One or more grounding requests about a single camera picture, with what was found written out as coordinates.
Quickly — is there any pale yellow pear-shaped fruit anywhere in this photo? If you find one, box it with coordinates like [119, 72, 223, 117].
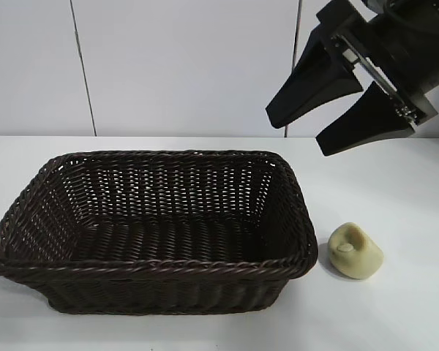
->
[328, 222, 384, 281]

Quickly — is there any dark brown wicker basket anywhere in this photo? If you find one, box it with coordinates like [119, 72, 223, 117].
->
[0, 148, 319, 316]

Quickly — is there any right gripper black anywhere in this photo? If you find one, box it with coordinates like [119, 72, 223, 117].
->
[265, 0, 439, 157]

